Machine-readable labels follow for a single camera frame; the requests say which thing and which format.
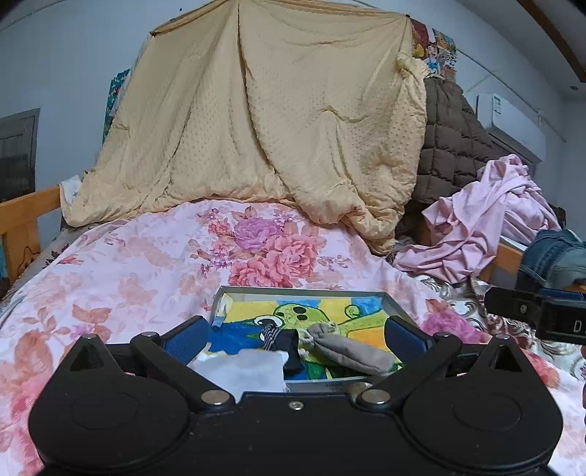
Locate pink cloth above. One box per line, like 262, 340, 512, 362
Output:
393, 155, 562, 285

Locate dark striped sock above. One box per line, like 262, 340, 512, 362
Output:
261, 323, 303, 371

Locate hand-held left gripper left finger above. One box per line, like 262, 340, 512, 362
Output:
68, 316, 232, 408

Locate teal wall poster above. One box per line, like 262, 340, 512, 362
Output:
106, 68, 131, 138

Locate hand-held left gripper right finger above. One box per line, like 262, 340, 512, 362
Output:
356, 316, 521, 408

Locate blue denim jeans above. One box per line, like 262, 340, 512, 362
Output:
517, 229, 586, 294

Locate white tissue cloth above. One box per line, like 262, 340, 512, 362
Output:
188, 349, 288, 400

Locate grey sock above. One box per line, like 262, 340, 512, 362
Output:
297, 321, 404, 373

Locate dark panelled door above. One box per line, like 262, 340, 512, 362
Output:
0, 108, 41, 203

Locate white star pillow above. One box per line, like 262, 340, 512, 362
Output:
59, 175, 86, 216

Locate pink floral quilt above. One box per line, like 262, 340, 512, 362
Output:
0, 199, 586, 476

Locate grey tray with cartoon print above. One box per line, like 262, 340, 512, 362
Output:
208, 286, 410, 395

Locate yellow dotted blanket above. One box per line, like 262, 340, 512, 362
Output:
62, 0, 429, 256

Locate brown quilted blanket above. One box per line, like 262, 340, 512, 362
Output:
396, 78, 536, 239

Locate brown floral bed sheet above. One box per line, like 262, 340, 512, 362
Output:
414, 274, 586, 380

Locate wooden bed rail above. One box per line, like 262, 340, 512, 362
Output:
478, 242, 528, 287
0, 185, 62, 285

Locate colourful wall poster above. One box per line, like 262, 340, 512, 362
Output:
409, 18, 459, 83

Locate white air conditioner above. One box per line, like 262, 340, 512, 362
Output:
475, 94, 548, 164

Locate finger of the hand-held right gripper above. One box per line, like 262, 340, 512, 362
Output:
484, 286, 548, 329

